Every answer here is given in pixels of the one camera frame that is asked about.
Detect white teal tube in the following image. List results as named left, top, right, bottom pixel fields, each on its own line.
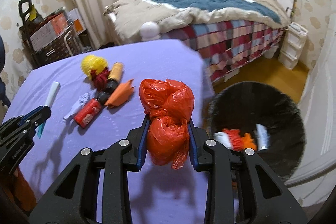
left=37, top=81, right=60, bottom=139

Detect orange wrapper bag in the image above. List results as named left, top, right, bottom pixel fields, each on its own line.
left=241, top=133, right=257, bottom=151

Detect red small bottle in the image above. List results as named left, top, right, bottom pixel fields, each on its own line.
left=74, top=92, right=110, bottom=128

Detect orange-red foam net bundle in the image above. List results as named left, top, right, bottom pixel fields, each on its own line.
left=223, top=128, right=249, bottom=151

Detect white camel milk powder sachet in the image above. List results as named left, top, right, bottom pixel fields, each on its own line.
left=256, top=124, right=269, bottom=151

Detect lavender paper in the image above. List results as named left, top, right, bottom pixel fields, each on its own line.
left=63, top=93, right=91, bottom=122

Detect white tissue ball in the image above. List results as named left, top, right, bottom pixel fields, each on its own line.
left=213, top=132, right=233, bottom=149

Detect dark red ribbon flower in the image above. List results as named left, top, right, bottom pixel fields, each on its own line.
left=90, top=67, right=109, bottom=91

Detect yellow foam net bundle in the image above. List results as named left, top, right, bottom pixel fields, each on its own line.
left=81, top=55, right=108, bottom=80

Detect orange paper scrap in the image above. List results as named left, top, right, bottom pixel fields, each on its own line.
left=104, top=79, right=134, bottom=108

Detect gold small bottle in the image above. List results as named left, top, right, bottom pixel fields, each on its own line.
left=105, top=62, right=123, bottom=93

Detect red plastic bag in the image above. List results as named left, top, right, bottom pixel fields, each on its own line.
left=139, top=79, right=195, bottom=170

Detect black trash bin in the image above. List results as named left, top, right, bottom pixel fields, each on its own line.
left=207, top=81, right=306, bottom=181

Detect white wardrobe door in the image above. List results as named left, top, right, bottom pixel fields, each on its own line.
left=286, top=4, right=336, bottom=207

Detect purple table cloth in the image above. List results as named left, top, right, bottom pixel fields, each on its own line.
left=2, top=39, right=240, bottom=224

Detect cardboard box with labels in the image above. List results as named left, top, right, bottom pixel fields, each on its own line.
left=30, top=12, right=68, bottom=51

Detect orange white small box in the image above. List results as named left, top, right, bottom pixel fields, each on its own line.
left=67, top=8, right=87, bottom=35

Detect black hand trolley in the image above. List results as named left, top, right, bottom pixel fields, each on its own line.
left=18, top=0, right=39, bottom=68

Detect plaid bed sheet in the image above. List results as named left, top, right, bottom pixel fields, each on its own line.
left=161, top=20, right=285, bottom=83

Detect white plastic drawer unit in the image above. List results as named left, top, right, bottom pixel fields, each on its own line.
left=278, top=22, right=308, bottom=70

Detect blue beige duvet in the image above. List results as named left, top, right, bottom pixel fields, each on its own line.
left=104, top=0, right=290, bottom=43

